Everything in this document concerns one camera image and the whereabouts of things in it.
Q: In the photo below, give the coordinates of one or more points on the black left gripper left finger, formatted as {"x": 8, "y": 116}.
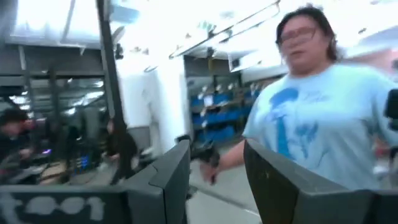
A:
{"x": 161, "y": 193}

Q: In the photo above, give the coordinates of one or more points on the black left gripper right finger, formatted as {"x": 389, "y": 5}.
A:
{"x": 280, "y": 193}

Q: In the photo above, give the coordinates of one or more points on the person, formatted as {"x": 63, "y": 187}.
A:
{"x": 326, "y": 124}
{"x": 132, "y": 149}
{"x": 12, "y": 124}

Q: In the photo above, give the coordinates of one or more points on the black handheld device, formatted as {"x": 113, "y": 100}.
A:
{"x": 205, "y": 152}

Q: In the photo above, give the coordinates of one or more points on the shelving with blue bins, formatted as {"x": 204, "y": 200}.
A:
{"x": 217, "y": 118}

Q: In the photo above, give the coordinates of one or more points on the black frame post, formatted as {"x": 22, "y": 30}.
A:
{"x": 107, "y": 62}

